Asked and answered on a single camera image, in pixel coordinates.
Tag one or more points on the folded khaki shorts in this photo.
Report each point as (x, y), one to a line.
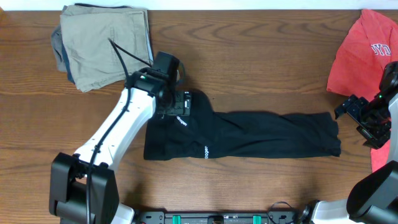
(103, 43)

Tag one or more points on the folded grey garment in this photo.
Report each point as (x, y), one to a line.
(56, 43)

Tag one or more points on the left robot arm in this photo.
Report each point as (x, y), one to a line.
(83, 186)

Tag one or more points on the red printed t-shirt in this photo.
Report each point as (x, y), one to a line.
(360, 62)

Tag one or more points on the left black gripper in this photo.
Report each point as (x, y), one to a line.
(184, 106)

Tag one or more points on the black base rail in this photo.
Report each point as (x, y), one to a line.
(273, 217)

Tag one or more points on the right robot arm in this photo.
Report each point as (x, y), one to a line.
(373, 199)

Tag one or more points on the black polo shirt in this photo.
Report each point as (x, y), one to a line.
(206, 134)

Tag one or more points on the folded navy garment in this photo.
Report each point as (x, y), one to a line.
(67, 65)

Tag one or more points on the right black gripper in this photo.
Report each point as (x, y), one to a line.
(376, 139)

